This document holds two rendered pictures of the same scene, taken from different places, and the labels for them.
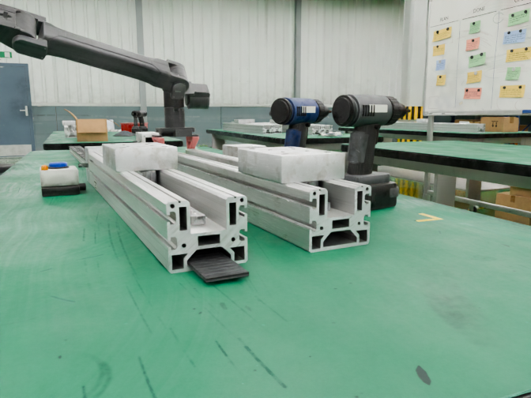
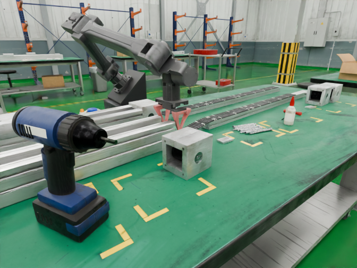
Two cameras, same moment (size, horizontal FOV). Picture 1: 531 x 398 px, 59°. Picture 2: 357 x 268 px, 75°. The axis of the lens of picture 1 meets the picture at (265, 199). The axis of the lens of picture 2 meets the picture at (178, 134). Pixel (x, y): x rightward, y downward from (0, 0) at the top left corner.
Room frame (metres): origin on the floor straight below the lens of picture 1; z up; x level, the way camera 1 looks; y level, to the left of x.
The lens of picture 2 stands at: (1.20, -0.47, 1.10)
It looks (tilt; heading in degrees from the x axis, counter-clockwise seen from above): 22 degrees down; 75
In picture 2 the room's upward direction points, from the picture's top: straight up
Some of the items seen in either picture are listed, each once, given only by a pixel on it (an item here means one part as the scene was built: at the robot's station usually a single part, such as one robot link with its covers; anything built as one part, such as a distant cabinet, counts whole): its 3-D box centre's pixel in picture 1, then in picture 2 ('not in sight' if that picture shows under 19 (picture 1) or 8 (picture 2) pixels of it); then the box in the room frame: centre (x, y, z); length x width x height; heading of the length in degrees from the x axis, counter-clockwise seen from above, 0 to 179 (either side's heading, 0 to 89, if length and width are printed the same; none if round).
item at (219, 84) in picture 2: not in sight; (212, 72); (3.26, 4.28, 0.50); 1.03 x 0.55 x 1.01; 117
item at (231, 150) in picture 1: (240, 162); (184, 150); (1.36, 0.07, 0.83); 0.11 x 0.10 x 0.10; 120
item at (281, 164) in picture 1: (288, 170); not in sight; (0.77, -0.04, 0.87); 0.16 x 0.11 x 0.07; 26
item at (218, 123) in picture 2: not in sight; (267, 105); (1.96, 0.55, 0.79); 0.96 x 0.04 x 0.03; 26
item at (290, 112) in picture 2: not in sight; (290, 110); (1.88, 0.29, 0.84); 0.04 x 0.04 x 0.12
